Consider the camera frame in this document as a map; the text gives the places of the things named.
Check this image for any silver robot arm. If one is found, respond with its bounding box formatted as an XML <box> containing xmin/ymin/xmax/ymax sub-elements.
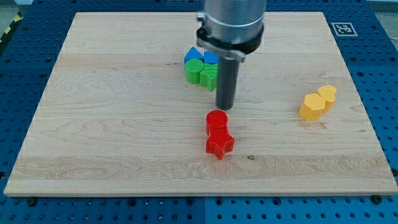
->
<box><xmin>197</xmin><ymin>0</ymin><xmax>267</xmax><ymax>63</ymax></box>

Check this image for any red cylinder block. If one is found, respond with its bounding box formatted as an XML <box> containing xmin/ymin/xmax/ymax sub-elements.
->
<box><xmin>206</xmin><ymin>110</ymin><xmax>228</xmax><ymax>135</ymax></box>

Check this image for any green star block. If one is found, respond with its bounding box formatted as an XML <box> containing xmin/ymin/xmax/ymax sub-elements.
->
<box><xmin>200</xmin><ymin>63</ymin><xmax>218</xmax><ymax>91</ymax></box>

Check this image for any red star block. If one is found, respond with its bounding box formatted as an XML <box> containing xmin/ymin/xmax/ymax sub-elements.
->
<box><xmin>206</xmin><ymin>127</ymin><xmax>235</xmax><ymax>160</ymax></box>

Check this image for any green cylinder block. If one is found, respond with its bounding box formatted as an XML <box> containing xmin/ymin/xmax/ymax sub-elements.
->
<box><xmin>185</xmin><ymin>58</ymin><xmax>204</xmax><ymax>84</ymax></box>

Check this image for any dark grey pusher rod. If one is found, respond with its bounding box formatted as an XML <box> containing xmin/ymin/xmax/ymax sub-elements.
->
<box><xmin>215</xmin><ymin>57</ymin><xmax>239</xmax><ymax>110</ymax></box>

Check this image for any blue cube block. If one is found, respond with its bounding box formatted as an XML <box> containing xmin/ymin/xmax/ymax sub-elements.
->
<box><xmin>203</xmin><ymin>50</ymin><xmax>219</xmax><ymax>65</ymax></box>

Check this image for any blue triangle block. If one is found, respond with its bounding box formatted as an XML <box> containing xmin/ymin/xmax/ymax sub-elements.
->
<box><xmin>183</xmin><ymin>47</ymin><xmax>204</xmax><ymax>63</ymax></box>

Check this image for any wooden board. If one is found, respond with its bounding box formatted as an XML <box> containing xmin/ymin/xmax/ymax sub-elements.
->
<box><xmin>4</xmin><ymin>12</ymin><xmax>397</xmax><ymax>197</ymax></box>

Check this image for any yellow hexagon block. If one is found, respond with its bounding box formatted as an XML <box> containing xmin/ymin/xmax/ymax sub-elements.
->
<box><xmin>298</xmin><ymin>93</ymin><xmax>326</xmax><ymax>121</ymax></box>

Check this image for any yellow heart block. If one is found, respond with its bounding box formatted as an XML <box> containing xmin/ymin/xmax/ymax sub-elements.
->
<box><xmin>317</xmin><ymin>85</ymin><xmax>337</xmax><ymax>113</ymax></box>

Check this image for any white fiducial marker tag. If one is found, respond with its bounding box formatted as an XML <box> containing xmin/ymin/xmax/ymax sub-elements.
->
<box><xmin>331</xmin><ymin>22</ymin><xmax>358</xmax><ymax>37</ymax></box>

